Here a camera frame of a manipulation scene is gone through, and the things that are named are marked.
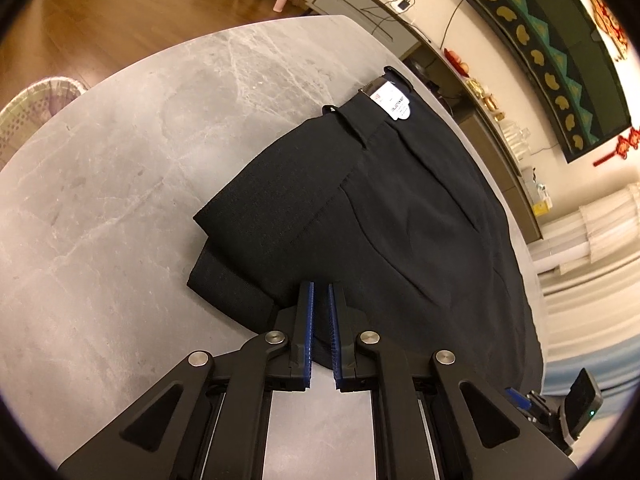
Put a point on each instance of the yellow box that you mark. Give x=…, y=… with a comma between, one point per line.
x=542, y=206

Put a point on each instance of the red plate of fruit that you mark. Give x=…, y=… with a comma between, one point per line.
x=456, y=59

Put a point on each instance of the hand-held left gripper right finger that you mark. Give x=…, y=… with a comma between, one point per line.
x=334, y=340

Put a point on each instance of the light blue curtain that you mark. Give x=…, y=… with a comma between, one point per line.
x=600, y=375

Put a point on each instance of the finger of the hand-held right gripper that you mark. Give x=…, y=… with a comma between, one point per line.
x=517, y=397

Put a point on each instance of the red paper wall decoration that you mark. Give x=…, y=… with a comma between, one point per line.
x=610, y=25

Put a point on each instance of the white lace covered standing unit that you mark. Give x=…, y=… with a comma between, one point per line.
x=580, y=230

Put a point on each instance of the red hanging knot ornament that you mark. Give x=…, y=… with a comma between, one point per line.
x=622, y=145

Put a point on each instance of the beige curtain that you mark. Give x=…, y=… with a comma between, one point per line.
x=590, y=310

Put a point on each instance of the group of clear glasses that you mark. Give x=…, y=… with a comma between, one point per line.
x=516, y=140

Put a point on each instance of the patterned woven basket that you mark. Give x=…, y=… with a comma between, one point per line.
x=35, y=105

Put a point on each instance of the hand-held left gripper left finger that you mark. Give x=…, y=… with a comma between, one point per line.
x=307, y=335

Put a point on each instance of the gold ornament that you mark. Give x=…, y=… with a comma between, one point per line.
x=491, y=105

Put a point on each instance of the patterned dark wall hanging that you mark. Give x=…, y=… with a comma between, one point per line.
x=575, y=50

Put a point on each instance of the black pants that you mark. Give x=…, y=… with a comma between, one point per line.
x=400, y=220

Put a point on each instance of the phone charger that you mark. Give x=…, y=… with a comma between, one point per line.
x=402, y=3

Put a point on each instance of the white storage box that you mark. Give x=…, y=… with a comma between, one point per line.
x=531, y=180

